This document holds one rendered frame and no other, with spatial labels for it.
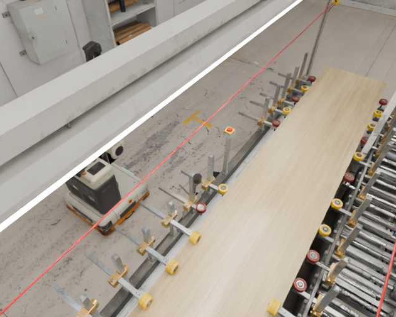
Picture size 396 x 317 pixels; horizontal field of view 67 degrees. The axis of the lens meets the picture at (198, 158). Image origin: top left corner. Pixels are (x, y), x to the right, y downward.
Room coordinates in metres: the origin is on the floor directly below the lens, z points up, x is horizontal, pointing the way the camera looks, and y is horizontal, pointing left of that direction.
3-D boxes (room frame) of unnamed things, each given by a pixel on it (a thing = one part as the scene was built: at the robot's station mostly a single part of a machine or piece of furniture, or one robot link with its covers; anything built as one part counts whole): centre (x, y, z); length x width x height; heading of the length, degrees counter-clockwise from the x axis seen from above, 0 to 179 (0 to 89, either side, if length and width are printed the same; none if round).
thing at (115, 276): (0.75, 0.48, 0.95); 0.14 x 0.06 x 0.05; 146
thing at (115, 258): (0.77, 0.46, 0.93); 0.04 x 0.04 x 0.48; 56
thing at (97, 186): (1.87, 1.03, 0.59); 0.55 x 0.34 x 0.83; 55
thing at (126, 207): (1.95, 0.97, 0.16); 0.67 x 0.64 x 0.25; 145
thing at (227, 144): (1.81, -0.25, 0.93); 0.05 x 0.05 x 0.45; 56
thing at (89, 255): (0.75, 0.50, 0.95); 0.50 x 0.04 x 0.04; 56
